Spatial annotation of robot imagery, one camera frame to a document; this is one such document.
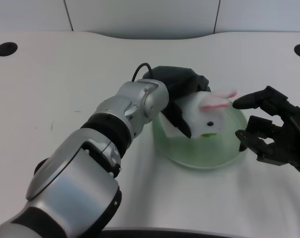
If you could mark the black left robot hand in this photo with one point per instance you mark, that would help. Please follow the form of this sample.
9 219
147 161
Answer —
176 84

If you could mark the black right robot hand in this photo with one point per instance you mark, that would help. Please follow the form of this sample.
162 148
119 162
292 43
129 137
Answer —
276 138

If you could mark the white plush rabbit doll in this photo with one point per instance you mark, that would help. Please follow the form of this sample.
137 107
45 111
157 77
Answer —
209 116

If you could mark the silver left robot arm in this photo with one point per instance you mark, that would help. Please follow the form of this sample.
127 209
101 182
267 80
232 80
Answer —
90 153

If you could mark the green round plate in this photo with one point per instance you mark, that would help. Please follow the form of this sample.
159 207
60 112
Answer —
202 148

